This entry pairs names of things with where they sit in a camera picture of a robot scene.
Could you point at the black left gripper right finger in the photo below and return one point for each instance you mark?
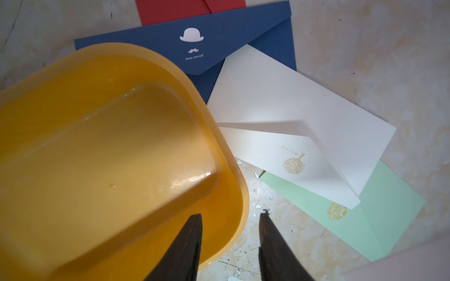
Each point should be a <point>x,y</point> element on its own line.
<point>276,259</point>

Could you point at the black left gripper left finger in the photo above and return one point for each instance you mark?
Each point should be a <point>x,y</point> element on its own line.
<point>181,260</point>

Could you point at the pink envelope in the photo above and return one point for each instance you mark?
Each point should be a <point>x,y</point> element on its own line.
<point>427,262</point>

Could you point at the yellow plastic storage box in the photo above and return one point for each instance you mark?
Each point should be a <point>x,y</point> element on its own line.
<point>105,155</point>

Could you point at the mint green envelope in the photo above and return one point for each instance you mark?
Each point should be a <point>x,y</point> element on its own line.
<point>388,206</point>

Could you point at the white envelope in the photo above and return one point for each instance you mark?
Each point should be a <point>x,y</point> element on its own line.
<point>286,124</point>

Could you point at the navy blue envelope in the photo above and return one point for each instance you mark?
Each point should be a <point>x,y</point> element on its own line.
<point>200,45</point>

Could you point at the red envelope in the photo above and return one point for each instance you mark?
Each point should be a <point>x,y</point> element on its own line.
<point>160,11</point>

